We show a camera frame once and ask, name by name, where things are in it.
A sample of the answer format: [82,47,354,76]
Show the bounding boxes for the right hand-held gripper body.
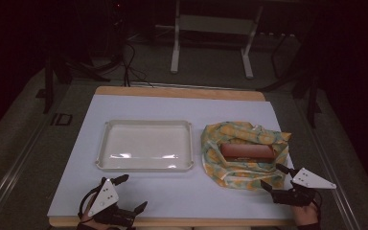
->
[271,167,337,208]

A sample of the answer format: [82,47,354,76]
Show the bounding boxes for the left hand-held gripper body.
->
[86,176,138,228]

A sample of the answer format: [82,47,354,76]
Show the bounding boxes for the yellow patterned cloth bag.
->
[200,120,292,192]

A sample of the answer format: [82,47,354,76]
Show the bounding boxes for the person's left hand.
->
[80,204,109,230]

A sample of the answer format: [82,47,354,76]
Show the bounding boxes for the person's right hand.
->
[291,203,320,226]

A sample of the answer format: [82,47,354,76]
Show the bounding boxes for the reddish brown oblong case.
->
[219,142,276,163]

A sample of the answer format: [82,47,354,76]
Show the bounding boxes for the white plastic tray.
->
[95,119,196,173]

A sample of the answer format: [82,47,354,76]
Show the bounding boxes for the black metal stand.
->
[257,32,323,129]
[34,57,111,115]

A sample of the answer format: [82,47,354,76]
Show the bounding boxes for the black floor plate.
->
[50,112,74,127]

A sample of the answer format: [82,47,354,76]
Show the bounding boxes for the white table mat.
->
[47,94,297,221]

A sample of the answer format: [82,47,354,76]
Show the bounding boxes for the white metal stand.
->
[170,0,265,81]

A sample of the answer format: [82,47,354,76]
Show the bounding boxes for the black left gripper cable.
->
[78,186,104,223]

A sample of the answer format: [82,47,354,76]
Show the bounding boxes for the metal floor rail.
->
[0,114,57,226]
[295,97,363,230]

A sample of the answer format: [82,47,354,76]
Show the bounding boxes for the black floor cables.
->
[120,41,156,89]

